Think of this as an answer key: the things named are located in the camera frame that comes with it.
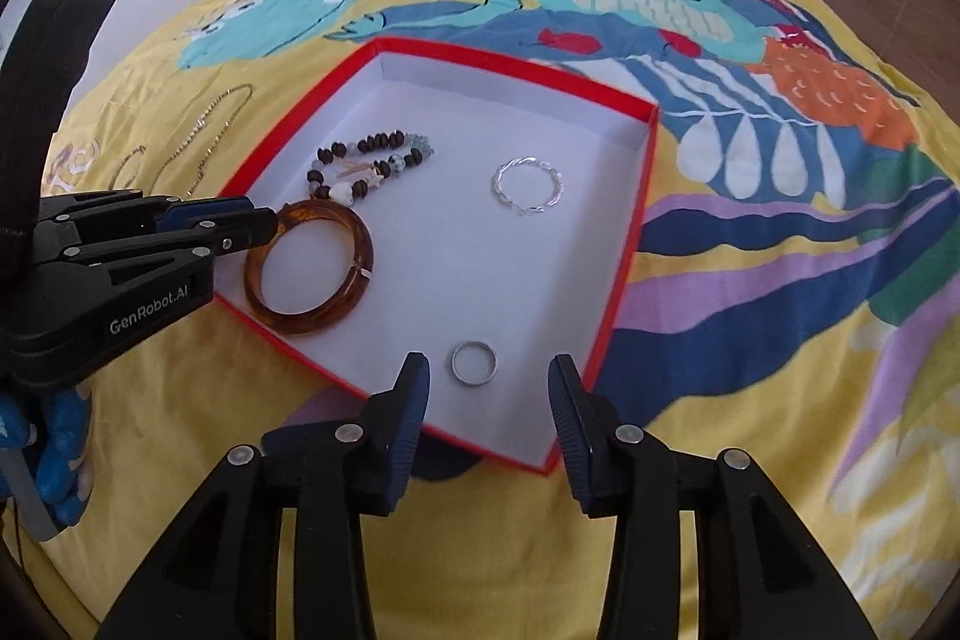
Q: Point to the yellow printed blanket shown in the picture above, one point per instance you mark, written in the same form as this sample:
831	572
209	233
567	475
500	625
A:
750	385

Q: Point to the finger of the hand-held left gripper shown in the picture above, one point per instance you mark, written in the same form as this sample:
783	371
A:
180	210
244	231

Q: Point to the brown amber bangle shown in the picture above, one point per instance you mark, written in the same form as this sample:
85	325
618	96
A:
262	304

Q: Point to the person's left hand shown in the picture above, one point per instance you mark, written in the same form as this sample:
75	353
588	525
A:
64	437

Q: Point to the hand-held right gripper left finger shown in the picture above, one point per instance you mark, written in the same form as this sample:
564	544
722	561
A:
415	404

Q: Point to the red-rimmed white tray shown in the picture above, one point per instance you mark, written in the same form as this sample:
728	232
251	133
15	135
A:
465	265

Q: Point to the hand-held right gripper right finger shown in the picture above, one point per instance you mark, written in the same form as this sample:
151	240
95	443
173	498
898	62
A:
564	407

